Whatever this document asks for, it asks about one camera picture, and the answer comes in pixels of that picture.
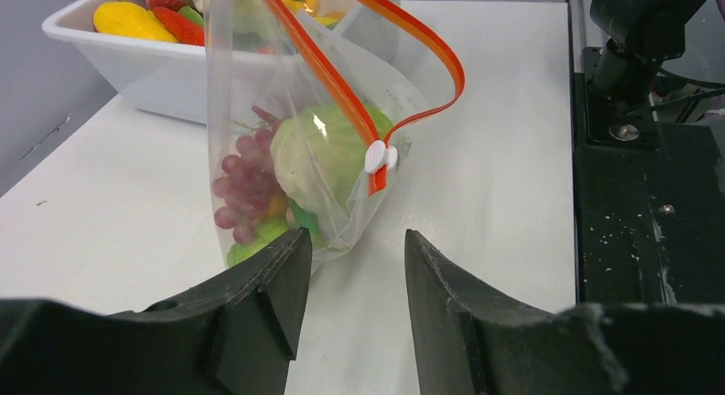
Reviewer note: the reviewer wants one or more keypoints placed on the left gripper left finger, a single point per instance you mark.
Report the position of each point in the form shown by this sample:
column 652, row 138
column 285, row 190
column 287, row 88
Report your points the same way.
column 236, row 333

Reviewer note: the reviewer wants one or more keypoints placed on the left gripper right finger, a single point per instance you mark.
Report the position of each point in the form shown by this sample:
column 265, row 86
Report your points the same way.
column 471, row 338

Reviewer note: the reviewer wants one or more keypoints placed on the purple toy grapes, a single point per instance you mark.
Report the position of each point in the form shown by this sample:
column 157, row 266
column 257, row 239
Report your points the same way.
column 246, row 185

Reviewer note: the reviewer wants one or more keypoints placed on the green toy cabbage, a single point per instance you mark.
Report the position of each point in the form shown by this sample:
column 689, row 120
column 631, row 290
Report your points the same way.
column 318, row 156

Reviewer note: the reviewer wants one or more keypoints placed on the clear zip top bag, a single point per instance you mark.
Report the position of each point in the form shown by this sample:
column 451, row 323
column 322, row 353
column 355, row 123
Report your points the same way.
column 310, row 105

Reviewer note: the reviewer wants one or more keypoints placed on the green toy vegetable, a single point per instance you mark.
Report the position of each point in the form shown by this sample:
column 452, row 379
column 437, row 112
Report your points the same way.
column 267, row 232

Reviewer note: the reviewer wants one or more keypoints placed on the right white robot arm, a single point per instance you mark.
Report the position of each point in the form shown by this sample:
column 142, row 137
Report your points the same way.
column 643, row 34

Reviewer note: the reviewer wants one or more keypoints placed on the white plastic food bin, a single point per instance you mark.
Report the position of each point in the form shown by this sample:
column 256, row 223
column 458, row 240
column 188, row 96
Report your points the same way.
column 161, row 77

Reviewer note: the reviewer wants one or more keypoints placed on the yellow toy mango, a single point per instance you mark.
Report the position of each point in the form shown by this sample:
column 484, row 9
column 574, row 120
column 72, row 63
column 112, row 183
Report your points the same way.
column 126, row 19

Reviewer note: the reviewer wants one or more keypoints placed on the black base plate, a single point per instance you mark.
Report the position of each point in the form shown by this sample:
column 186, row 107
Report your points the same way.
column 648, row 185

